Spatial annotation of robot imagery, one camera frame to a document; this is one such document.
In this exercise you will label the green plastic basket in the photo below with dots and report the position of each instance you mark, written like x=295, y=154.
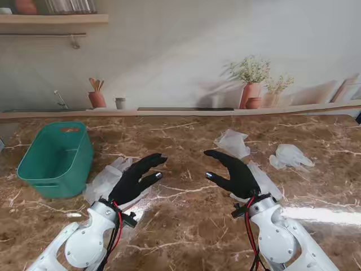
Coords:
x=56, y=158

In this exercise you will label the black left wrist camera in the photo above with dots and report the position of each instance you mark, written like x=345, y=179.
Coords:
x=131, y=219

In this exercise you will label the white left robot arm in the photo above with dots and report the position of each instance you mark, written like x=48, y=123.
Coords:
x=81, y=248

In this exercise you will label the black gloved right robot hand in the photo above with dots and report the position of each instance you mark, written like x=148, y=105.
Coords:
x=239, y=178

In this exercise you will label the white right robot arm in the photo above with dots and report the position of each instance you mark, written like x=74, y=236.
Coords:
x=276, y=240

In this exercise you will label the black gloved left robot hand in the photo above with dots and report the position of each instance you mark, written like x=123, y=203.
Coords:
x=132, y=180

